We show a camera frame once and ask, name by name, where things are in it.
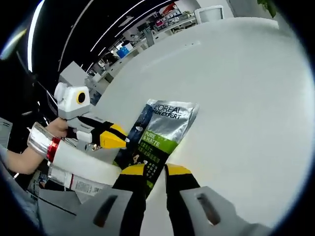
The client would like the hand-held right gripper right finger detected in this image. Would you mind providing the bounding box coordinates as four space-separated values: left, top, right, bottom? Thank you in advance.
164 164 273 236

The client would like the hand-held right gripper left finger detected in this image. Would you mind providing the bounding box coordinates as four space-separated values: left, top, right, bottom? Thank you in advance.
75 164 149 236

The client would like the white skincare bottle red band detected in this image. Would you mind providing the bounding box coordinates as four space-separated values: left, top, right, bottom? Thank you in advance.
28 121 124 184

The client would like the silver green skincare sachet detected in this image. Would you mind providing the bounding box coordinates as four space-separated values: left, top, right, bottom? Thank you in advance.
112 98 200 200

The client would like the blue storage box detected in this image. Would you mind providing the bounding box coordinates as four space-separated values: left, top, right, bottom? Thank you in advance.
117 46 130 58

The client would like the person's left hand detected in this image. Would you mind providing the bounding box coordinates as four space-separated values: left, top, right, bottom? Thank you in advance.
46 117 72 139

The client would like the potted green plant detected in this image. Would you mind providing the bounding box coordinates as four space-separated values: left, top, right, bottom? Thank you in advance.
256 0 278 18

